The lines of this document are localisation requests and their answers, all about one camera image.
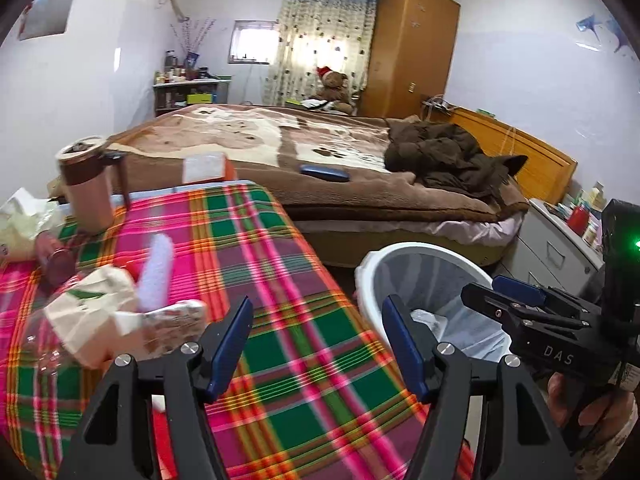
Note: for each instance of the grey blue table underlay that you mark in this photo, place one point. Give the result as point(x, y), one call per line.
point(165, 189)

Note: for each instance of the white power strip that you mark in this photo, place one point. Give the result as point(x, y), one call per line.
point(437, 104)

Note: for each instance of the white foam net sleeve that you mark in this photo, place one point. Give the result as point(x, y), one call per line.
point(157, 270)

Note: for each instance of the blue wall stickers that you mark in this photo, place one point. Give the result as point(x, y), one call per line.
point(600, 27)

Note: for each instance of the row of toiletry bottles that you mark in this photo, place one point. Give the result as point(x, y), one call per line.
point(175, 72)

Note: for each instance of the silver wall panel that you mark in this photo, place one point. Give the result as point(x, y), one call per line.
point(47, 10)

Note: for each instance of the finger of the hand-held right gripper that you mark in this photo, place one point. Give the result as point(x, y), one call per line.
point(495, 305)
point(517, 290)

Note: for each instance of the red hanging ornament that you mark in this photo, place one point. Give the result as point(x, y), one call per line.
point(27, 14)

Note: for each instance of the dark brown jacket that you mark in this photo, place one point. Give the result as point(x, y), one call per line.
point(440, 155)

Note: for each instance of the brown teddy bear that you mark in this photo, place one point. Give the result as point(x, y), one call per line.
point(335, 90)

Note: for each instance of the pink green plaid tablecloth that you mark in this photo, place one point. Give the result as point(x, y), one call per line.
point(300, 385)

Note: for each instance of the white drawer nightstand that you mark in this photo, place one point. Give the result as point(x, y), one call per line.
point(545, 245)

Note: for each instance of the clear plastic bottle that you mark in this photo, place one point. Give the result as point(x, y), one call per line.
point(45, 345)

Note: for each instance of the person's right forearm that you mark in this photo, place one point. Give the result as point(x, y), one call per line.
point(612, 455)

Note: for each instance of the small window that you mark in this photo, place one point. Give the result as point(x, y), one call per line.
point(252, 42)

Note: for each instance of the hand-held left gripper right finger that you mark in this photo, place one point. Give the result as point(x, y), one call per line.
point(405, 345)

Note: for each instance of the person's right hand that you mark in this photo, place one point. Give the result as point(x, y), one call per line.
point(562, 400)

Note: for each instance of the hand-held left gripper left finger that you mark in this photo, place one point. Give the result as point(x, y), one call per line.
point(230, 345)

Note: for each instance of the translucent white bin liner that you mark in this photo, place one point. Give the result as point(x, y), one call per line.
point(450, 280)

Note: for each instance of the orange tissue box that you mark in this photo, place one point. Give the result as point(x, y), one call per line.
point(205, 169)

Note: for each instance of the wooden bed headboard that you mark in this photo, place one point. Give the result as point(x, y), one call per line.
point(525, 150)

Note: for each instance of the vase with dry branches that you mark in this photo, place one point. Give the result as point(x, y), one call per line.
point(192, 45)

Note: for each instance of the white round trash bin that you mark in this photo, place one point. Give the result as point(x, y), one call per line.
point(370, 270)

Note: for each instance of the bed with brown blanket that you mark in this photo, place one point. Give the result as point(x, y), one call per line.
point(250, 135)

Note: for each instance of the wooden wardrobe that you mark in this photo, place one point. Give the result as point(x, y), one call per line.
point(410, 50)

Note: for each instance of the brown beige travel mug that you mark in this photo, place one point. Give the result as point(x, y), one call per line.
point(87, 190)

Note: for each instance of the red canister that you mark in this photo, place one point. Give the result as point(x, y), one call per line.
point(578, 220)

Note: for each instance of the cluttered shelf desk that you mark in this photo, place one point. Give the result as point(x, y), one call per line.
point(190, 97)

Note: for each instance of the pale pink bedsheet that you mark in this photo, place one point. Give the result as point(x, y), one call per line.
point(475, 230)

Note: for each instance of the pink drink carton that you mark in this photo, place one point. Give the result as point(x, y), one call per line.
point(175, 325)

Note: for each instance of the heart patterned curtain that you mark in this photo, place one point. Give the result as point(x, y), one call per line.
point(320, 40)

